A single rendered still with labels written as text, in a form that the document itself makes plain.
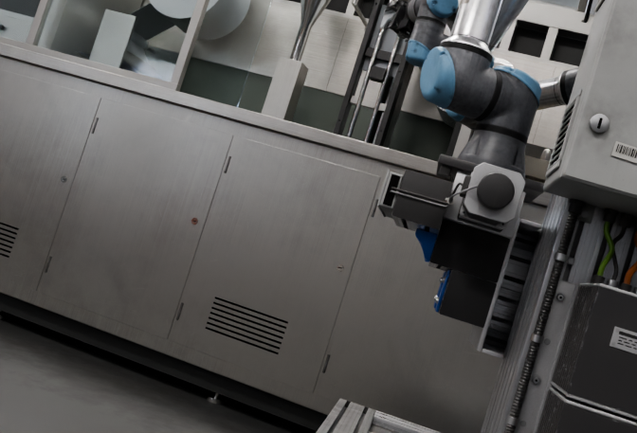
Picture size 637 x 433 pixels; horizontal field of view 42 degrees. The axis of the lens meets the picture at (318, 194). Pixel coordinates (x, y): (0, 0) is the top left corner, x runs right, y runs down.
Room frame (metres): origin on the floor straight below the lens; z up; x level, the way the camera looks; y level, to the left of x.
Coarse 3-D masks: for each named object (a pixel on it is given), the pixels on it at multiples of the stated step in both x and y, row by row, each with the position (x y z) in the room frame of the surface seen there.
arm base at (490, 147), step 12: (480, 132) 1.77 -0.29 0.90; (492, 132) 1.74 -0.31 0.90; (504, 132) 1.74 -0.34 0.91; (516, 132) 1.74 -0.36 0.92; (468, 144) 1.78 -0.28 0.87; (480, 144) 1.75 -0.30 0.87; (492, 144) 1.73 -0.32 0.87; (504, 144) 1.73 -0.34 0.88; (516, 144) 1.74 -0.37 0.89; (468, 156) 1.75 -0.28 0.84; (480, 156) 1.73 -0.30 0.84; (492, 156) 1.72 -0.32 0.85; (504, 156) 1.72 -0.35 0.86; (516, 156) 1.75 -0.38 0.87; (504, 168) 1.72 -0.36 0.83; (516, 168) 1.73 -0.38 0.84
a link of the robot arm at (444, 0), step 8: (416, 0) 2.04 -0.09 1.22; (424, 0) 1.99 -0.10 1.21; (432, 0) 1.95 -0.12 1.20; (440, 0) 1.95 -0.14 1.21; (448, 0) 1.96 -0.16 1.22; (456, 0) 1.96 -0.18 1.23; (416, 8) 2.03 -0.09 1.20; (424, 8) 1.98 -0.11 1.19; (432, 8) 1.96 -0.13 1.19; (440, 8) 1.95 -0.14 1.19; (448, 8) 1.96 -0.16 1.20; (456, 8) 1.96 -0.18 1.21; (416, 16) 2.05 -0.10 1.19; (432, 16) 1.97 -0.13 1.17; (440, 16) 1.97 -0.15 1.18; (448, 16) 1.98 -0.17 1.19
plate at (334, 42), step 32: (288, 32) 3.21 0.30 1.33; (320, 32) 3.18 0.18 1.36; (352, 32) 3.14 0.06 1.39; (256, 64) 3.24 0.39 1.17; (320, 64) 3.16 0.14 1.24; (352, 64) 3.13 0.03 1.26; (512, 64) 2.97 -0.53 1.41; (544, 64) 2.94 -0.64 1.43; (416, 96) 3.05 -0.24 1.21; (544, 128) 2.92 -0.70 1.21
